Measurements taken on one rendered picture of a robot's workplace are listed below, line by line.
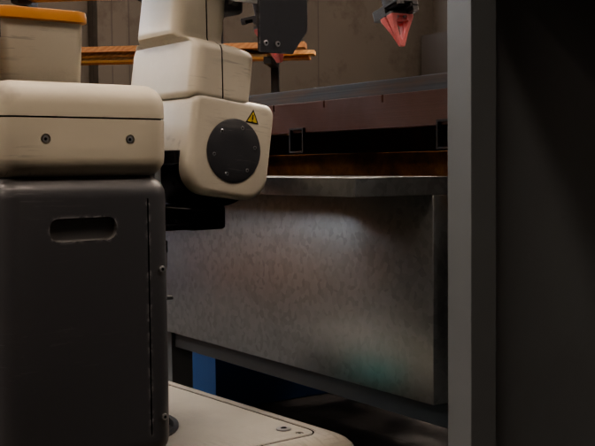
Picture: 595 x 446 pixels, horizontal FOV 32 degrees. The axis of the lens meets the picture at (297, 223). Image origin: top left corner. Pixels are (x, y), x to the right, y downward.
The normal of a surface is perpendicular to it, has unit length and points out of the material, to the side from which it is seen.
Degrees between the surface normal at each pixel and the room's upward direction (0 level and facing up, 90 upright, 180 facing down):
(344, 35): 90
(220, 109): 90
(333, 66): 90
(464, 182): 90
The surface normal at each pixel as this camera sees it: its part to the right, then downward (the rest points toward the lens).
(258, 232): -0.83, 0.04
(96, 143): 0.61, 0.04
